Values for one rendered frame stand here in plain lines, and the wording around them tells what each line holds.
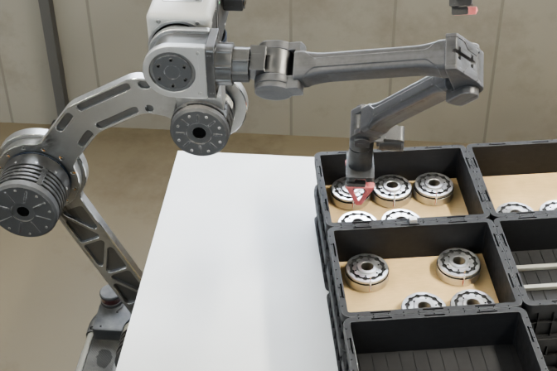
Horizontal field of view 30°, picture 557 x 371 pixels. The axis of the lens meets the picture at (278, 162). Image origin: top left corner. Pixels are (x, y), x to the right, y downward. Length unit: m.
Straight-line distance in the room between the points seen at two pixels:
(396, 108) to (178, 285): 0.80
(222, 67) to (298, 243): 0.85
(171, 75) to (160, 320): 0.75
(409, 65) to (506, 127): 2.37
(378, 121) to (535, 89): 2.04
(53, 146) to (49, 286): 1.14
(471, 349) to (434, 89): 0.61
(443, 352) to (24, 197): 1.09
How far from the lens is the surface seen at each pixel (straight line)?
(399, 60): 2.01
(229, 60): 2.06
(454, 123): 4.32
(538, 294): 2.53
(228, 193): 2.96
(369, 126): 2.29
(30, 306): 3.71
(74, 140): 2.68
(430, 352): 2.36
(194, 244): 2.80
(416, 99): 2.16
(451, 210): 2.72
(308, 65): 2.06
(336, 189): 2.71
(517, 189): 2.82
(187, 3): 2.16
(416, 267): 2.54
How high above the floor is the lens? 2.55
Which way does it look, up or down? 37 degrees down
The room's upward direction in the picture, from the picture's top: 1 degrees counter-clockwise
